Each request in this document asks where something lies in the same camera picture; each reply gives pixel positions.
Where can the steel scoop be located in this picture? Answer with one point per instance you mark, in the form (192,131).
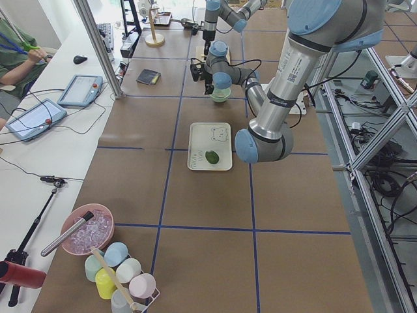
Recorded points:
(185,22)

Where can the green bowl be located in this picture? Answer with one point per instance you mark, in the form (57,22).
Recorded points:
(220,95)

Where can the pink ice bowl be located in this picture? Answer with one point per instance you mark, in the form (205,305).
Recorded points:
(95,233)

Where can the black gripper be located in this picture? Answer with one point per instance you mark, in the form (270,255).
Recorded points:
(208,79)
(206,35)

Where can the beige bear tray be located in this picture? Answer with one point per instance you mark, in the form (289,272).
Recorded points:
(206,137)

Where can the grey folded cloth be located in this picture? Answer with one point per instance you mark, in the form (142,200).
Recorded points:
(148,77)

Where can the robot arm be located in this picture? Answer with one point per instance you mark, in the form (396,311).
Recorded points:
(237,20)
(315,28)

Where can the black glass rack tray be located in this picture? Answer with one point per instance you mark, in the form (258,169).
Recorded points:
(162,19)

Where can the steel muddler tube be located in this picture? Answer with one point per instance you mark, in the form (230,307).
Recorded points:
(60,239)

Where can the green avocado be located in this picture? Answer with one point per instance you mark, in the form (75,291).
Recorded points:
(212,157)

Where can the teach pendant near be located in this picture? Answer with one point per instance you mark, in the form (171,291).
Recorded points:
(36,120)

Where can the seated person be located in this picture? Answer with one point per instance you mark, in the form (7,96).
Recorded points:
(22,60)

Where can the computer mouse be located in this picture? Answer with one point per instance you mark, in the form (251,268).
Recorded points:
(79,59)

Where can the cup rack with cups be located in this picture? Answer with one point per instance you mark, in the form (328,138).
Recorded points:
(120,278)

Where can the teach pendant far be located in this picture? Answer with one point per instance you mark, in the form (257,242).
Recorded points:
(81,91)

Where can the wooden cutting board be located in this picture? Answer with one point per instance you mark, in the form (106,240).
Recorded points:
(199,54)

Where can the aluminium camera post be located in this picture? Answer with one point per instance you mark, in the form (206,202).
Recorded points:
(89,23)

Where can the teach pendant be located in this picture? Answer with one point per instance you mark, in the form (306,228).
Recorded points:
(81,91)
(36,120)

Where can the wooden mug tree stand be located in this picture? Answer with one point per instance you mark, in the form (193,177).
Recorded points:
(154,39)

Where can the red bottle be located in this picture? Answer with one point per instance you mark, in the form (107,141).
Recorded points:
(19,275)

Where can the black tripod stick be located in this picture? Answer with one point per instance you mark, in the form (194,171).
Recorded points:
(19,255)

